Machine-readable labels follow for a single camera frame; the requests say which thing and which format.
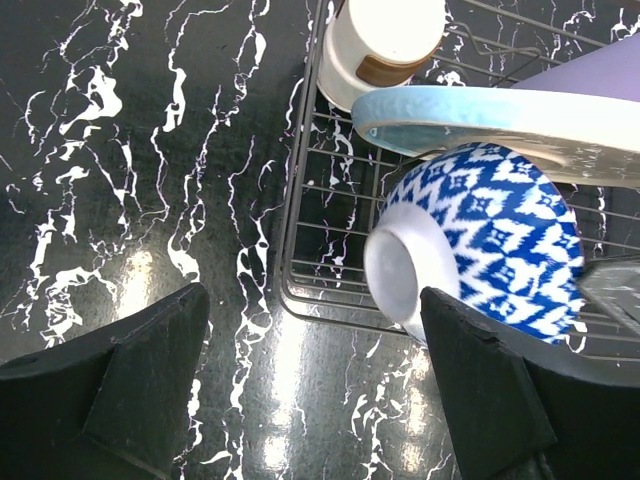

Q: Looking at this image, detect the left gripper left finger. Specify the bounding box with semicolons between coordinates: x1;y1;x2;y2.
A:
1;283;210;479

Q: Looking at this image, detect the cream and blue plate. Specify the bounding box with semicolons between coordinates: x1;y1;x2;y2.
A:
351;85;639;188

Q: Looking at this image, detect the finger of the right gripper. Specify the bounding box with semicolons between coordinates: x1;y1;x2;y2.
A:
577;254;639;330

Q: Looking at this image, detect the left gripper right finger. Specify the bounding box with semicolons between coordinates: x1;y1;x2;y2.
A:
421;288;639;479

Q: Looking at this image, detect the cream and brown mug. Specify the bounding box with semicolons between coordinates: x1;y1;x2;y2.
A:
316;0;446;112

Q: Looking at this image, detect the wire dish rack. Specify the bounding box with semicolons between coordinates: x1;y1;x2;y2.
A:
276;1;639;367

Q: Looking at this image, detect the purple cup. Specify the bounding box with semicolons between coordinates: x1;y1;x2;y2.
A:
513;33;640;102

